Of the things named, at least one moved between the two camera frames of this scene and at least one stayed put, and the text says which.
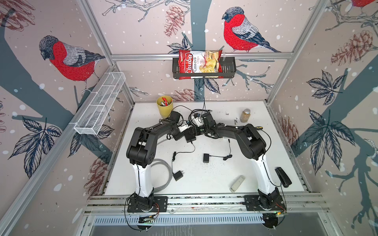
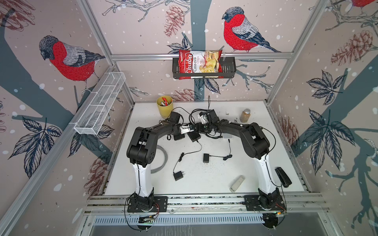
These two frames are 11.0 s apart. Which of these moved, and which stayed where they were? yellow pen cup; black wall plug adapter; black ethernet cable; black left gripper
Moved: black wall plug adapter
Stayed: yellow pen cup; black ethernet cable; black left gripper
